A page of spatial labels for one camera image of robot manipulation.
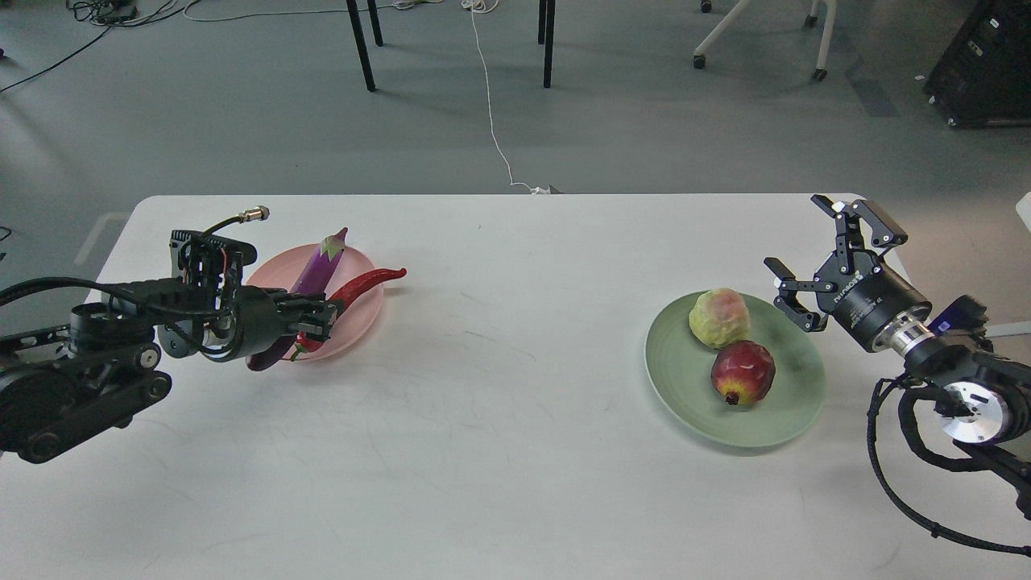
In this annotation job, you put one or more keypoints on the red chili pepper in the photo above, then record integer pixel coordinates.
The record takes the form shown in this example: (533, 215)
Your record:
(342, 300)

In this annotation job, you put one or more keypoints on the black equipment case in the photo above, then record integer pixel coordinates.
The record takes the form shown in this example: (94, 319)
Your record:
(983, 77)

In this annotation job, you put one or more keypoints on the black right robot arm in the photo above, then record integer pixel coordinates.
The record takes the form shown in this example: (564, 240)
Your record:
(966, 401)

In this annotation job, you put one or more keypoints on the red pomegranate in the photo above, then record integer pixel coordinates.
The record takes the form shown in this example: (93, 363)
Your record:
(743, 373)

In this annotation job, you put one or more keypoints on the green plate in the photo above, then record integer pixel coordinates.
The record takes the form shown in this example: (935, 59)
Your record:
(679, 365)

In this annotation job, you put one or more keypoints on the purple eggplant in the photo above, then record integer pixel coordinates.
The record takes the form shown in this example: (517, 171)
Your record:
(312, 280)

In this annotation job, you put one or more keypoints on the green yellow fruit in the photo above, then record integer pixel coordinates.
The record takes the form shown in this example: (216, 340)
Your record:
(719, 318)

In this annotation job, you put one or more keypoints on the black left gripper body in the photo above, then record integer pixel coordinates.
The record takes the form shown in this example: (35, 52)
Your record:
(258, 324)

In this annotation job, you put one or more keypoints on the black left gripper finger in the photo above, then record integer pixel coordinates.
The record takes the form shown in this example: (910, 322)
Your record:
(310, 338)
(290, 304)

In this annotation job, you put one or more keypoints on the pink plate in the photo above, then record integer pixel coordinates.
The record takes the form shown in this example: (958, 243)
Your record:
(282, 271)

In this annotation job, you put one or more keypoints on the black table legs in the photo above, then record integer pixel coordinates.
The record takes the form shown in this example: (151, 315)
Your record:
(365, 26)

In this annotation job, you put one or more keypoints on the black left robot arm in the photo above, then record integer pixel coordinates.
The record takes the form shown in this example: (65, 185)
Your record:
(68, 383)

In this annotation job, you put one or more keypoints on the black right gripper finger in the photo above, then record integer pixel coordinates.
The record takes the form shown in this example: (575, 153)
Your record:
(788, 287)
(864, 234)

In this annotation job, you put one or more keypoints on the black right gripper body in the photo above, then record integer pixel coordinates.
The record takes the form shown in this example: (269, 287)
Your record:
(868, 297)

